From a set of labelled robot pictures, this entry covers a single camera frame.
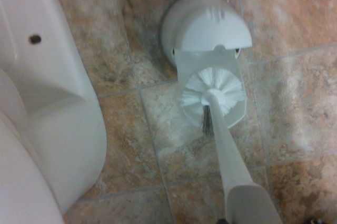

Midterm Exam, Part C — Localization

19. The white toilet brush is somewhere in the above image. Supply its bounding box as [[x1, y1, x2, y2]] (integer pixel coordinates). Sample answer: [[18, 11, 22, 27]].
[[180, 67, 284, 224]]

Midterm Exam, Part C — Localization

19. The white toilet brush holder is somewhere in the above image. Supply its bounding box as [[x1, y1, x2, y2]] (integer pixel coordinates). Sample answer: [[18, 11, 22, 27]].
[[161, 0, 253, 130]]

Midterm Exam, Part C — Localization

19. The white toilet bowl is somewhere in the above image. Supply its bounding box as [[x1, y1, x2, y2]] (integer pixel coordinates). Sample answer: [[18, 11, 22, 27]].
[[0, 0, 107, 224]]

